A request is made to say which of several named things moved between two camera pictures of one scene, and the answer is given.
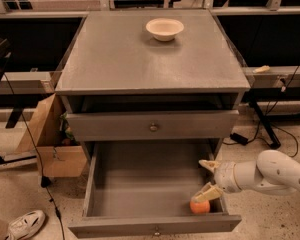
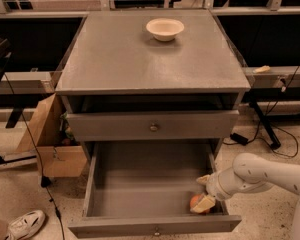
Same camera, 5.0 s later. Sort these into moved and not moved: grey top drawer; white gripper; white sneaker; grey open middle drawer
Moved: white gripper
Not moved: grey top drawer; white sneaker; grey open middle drawer
